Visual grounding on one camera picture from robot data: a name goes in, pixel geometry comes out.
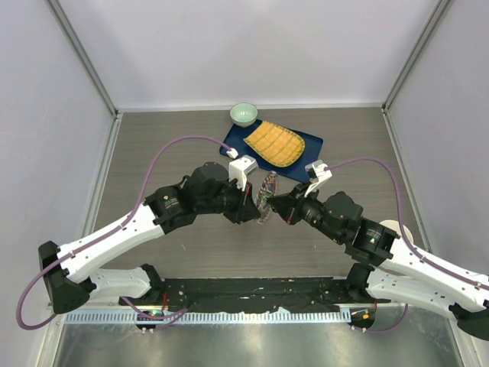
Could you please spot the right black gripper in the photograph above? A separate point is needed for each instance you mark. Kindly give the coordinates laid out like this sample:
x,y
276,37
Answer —
x,y
289,206

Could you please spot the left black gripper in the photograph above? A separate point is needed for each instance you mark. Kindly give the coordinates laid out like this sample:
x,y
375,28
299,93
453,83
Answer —
x,y
245,209

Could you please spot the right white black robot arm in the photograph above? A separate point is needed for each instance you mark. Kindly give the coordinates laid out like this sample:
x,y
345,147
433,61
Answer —
x,y
391,266

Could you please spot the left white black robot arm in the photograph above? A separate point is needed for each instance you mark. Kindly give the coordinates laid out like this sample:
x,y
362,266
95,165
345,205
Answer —
x,y
74,272

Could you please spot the yellow woven bamboo mat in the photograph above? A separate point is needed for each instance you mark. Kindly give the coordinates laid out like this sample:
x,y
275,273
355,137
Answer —
x,y
276,144

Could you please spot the light green ceramic bowl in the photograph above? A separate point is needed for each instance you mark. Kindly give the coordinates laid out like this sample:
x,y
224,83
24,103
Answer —
x,y
243,114

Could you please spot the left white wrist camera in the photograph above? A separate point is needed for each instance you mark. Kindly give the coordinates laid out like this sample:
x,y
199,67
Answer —
x,y
239,168

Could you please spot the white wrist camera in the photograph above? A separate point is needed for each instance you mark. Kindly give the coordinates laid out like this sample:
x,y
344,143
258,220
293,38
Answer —
x,y
318,173
239,168

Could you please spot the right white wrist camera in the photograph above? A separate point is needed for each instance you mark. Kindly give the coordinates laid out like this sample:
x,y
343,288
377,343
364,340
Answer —
x,y
318,173

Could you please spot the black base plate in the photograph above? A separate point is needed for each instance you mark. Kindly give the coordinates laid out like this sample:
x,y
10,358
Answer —
x,y
254,295

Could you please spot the slotted white cable duct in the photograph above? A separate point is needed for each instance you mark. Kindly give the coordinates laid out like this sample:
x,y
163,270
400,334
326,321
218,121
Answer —
x,y
128,316

